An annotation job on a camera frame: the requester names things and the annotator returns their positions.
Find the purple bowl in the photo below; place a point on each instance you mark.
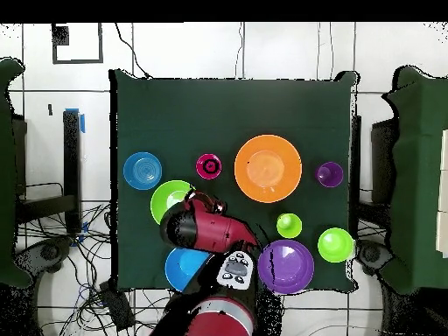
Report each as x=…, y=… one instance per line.
x=285, y=267

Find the pink cup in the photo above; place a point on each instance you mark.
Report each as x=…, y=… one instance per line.
x=201, y=168

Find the purple cup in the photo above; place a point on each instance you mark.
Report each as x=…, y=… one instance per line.
x=329, y=174

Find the black stand beam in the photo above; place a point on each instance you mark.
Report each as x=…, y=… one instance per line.
x=356, y=157

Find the white box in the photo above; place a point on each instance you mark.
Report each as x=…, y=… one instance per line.
x=443, y=192

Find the black power strip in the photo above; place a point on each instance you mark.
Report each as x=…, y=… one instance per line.
x=117, y=308

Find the dark green tablecloth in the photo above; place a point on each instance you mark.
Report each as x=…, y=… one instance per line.
x=210, y=115

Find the shallow blue bowl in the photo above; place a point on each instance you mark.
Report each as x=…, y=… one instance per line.
x=142, y=170

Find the deep blue bowl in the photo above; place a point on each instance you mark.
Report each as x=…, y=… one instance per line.
x=178, y=269

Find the black chair base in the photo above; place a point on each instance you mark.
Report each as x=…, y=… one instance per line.
x=372, y=253
x=49, y=252

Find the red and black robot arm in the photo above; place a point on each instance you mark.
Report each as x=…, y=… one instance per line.
x=210, y=227

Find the green cloth side table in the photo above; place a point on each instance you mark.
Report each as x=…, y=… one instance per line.
x=420, y=175
x=7, y=175

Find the large orange bowl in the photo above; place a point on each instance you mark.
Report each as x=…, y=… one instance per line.
x=267, y=168

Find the large green bowl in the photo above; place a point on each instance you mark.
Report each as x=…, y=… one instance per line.
x=164, y=203

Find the green cup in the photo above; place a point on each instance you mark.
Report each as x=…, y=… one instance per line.
x=289, y=225

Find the small ribbed green bowl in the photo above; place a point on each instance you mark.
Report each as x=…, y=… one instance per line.
x=335, y=245

